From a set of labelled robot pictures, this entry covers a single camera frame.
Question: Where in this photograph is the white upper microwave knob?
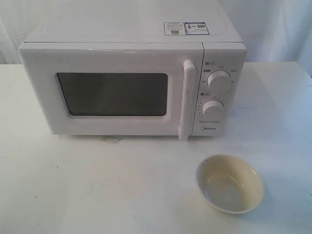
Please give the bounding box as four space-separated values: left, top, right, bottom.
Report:
207 70 232 93

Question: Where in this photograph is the white lower microwave knob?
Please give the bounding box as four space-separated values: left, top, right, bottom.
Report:
202 100 224 119

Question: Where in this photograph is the cream ceramic bowl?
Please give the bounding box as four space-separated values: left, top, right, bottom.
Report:
195 154 264 215

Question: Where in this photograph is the white microwave door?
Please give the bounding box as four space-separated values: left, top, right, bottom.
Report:
18 42 204 139

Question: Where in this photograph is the white microwave knob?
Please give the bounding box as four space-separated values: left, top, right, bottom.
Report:
202 100 224 119
207 70 232 93

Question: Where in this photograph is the white Midea microwave oven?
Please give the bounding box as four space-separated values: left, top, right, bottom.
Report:
18 0 247 139

